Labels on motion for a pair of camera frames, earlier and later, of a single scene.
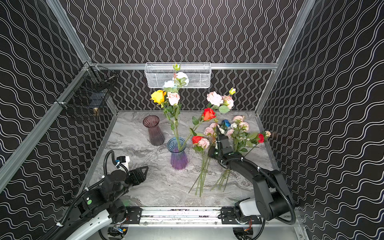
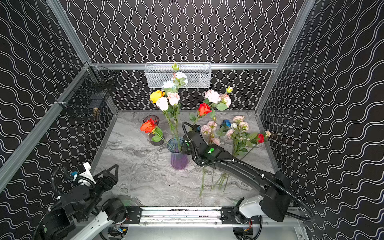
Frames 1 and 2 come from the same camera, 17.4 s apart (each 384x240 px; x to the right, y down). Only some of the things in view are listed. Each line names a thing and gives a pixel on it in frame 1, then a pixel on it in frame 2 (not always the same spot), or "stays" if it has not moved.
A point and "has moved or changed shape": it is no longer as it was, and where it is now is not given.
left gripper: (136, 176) → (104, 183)
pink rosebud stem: (173, 99) stays
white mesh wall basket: (199, 74) stays
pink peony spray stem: (215, 99) has moved or changed shape
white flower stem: (182, 78) stays
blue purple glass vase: (177, 146) stays
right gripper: (211, 148) → (184, 148)
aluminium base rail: (202, 216) stays
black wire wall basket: (88, 90) stays
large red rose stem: (208, 114) has moved or changed shape
